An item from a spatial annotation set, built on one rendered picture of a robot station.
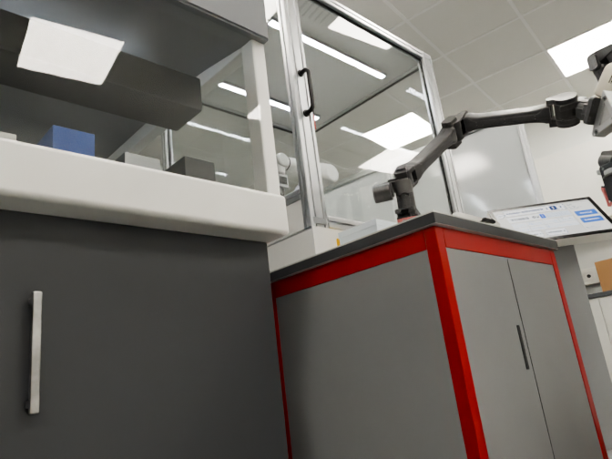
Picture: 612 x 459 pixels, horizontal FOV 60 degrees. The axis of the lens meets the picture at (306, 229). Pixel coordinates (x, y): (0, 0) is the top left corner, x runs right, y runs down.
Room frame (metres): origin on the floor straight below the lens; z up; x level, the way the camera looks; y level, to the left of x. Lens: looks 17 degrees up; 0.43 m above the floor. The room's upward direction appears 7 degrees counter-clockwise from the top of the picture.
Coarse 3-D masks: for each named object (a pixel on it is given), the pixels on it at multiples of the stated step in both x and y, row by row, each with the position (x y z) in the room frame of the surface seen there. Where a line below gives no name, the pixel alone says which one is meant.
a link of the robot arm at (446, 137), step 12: (444, 120) 1.79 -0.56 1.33; (456, 120) 1.80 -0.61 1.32; (444, 132) 1.78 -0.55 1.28; (432, 144) 1.75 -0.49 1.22; (444, 144) 1.76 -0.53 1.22; (456, 144) 1.83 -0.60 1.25; (420, 156) 1.70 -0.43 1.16; (432, 156) 1.71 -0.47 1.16; (408, 168) 1.64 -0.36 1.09; (420, 168) 1.68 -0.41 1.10
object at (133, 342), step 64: (192, 0) 1.07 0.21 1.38; (256, 0) 1.22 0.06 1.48; (256, 64) 1.23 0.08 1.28; (0, 192) 0.80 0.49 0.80; (64, 192) 0.87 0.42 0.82; (128, 192) 0.95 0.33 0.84; (192, 192) 1.05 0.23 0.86; (256, 192) 1.18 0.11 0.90; (0, 256) 0.86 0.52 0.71; (64, 256) 0.93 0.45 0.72; (128, 256) 1.02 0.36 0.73; (192, 256) 1.13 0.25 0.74; (256, 256) 1.25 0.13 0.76; (0, 320) 0.86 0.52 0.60; (64, 320) 0.94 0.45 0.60; (128, 320) 1.02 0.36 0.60; (192, 320) 1.12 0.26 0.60; (256, 320) 1.24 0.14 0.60; (0, 384) 0.87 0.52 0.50; (64, 384) 0.94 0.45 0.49; (128, 384) 1.02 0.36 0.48; (192, 384) 1.11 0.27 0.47; (256, 384) 1.23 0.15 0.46; (0, 448) 0.87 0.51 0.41; (64, 448) 0.94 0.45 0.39; (128, 448) 1.02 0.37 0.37; (192, 448) 1.11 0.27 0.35; (256, 448) 1.22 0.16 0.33
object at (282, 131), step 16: (272, 0) 1.72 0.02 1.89; (272, 16) 1.72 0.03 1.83; (272, 32) 1.73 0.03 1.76; (272, 48) 1.74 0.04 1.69; (272, 64) 1.75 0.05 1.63; (272, 80) 1.75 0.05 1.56; (272, 96) 1.76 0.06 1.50; (272, 112) 1.77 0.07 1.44; (288, 112) 1.71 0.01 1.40; (288, 128) 1.72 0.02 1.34; (288, 144) 1.72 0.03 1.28; (288, 160) 1.73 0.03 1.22; (288, 176) 1.74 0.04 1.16; (288, 192) 1.75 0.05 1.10
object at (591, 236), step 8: (560, 200) 2.58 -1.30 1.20; (568, 200) 2.57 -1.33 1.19; (592, 200) 2.54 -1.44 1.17; (512, 208) 2.59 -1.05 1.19; (520, 208) 2.58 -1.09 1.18; (600, 208) 2.50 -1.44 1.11; (488, 216) 2.58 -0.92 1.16; (608, 216) 2.45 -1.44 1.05; (584, 232) 2.39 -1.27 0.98; (592, 232) 2.39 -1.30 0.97; (600, 232) 2.38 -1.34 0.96; (608, 232) 2.38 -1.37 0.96; (560, 240) 2.40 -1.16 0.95; (568, 240) 2.40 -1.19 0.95; (576, 240) 2.40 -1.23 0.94; (584, 240) 2.40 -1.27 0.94; (592, 240) 2.41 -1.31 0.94; (600, 240) 2.41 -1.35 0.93
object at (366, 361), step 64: (320, 256) 1.29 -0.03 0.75; (384, 256) 1.16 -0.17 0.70; (448, 256) 1.09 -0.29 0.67; (512, 256) 1.30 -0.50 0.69; (320, 320) 1.33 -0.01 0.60; (384, 320) 1.19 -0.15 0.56; (448, 320) 1.07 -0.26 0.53; (512, 320) 1.25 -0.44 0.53; (320, 384) 1.35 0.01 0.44; (384, 384) 1.21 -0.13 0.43; (448, 384) 1.10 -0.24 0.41; (512, 384) 1.20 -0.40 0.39; (576, 384) 1.44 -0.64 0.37; (320, 448) 1.37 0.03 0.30; (384, 448) 1.23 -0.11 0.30; (448, 448) 1.11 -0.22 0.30; (512, 448) 1.16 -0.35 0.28; (576, 448) 1.37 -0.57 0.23
